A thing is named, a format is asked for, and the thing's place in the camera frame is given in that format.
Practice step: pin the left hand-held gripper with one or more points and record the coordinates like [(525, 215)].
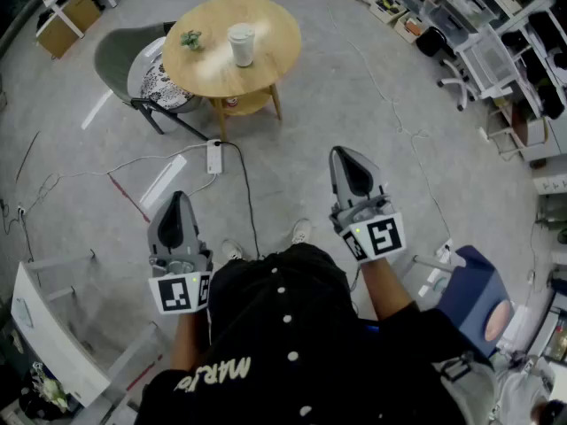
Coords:
[(177, 295)]

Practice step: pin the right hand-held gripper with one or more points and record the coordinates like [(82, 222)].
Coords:
[(385, 235)]

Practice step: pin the white paper cup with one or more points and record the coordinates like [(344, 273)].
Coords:
[(243, 53)]

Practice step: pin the person's left forearm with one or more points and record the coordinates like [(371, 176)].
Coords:
[(188, 339)]

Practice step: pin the grey shoulder pack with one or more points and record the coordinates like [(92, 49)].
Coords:
[(469, 388)]

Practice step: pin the person's right forearm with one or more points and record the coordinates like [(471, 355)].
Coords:
[(387, 286)]

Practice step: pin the person's left white shoe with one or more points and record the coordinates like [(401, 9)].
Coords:
[(232, 250)]

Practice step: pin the person's white shoe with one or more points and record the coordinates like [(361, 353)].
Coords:
[(301, 230), (232, 250)]

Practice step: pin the person's right white shoe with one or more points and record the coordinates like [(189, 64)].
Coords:
[(301, 230)]

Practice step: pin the white power strip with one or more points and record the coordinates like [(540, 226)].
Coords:
[(214, 157)]

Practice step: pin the red and white can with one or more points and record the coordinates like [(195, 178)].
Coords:
[(231, 102)]

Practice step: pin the black white patterned cushion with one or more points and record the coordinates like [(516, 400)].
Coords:
[(159, 87)]

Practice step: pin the round wooden side table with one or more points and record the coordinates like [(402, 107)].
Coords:
[(266, 60)]

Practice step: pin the black round bin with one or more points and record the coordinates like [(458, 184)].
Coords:
[(432, 42)]

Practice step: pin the white metal rack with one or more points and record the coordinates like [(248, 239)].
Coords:
[(44, 326)]

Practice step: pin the blue box with pink oval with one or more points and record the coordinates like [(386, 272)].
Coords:
[(474, 290)]

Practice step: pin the person's black buttoned shirt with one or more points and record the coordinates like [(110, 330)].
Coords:
[(288, 348)]

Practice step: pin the cardboard box with orange item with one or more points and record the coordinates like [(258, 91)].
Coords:
[(411, 27)]

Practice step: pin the cardboard box with yellow items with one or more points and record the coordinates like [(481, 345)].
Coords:
[(387, 9)]

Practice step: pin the white mesh office chair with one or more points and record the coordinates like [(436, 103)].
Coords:
[(491, 60)]

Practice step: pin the grey shell chair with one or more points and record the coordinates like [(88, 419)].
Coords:
[(113, 64)]

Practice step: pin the small potted green plant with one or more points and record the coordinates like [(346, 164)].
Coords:
[(191, 40)]

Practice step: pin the brown cardboard box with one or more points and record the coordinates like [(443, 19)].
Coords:
[(57, 38), (82, 11)]

